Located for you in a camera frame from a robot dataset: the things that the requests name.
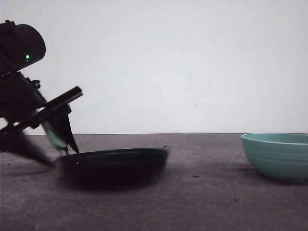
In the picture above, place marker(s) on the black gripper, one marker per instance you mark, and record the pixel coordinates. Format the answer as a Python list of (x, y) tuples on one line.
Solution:
[(23, 106)]

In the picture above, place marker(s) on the black frying pan mint handle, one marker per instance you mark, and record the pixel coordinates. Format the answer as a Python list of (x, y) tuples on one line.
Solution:
[(110, 167)]

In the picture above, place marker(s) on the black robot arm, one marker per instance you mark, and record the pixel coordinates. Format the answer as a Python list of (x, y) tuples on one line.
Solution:
[(20, 46)]

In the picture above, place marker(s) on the teal ceramic bowl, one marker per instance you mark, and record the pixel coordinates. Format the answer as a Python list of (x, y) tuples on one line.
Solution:
[(278, 156)]

